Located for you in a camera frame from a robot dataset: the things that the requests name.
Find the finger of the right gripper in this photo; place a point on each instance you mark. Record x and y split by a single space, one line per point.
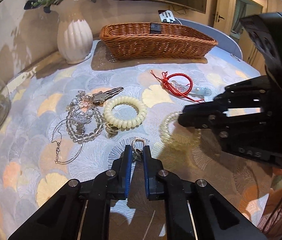
217 105
203 119

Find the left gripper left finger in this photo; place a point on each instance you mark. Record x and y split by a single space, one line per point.
81 210

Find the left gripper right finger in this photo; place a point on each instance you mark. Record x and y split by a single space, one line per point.
194 210

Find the black smart watch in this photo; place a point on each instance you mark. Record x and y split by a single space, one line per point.
155 28

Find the white phone stand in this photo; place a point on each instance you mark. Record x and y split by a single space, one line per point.
166 16

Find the wooden door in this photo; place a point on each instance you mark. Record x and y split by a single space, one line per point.
227 20

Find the brown wicker basket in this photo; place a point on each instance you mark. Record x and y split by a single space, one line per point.
134 41

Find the white ribbed ceramic vase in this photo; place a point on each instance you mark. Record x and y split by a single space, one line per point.
74 35

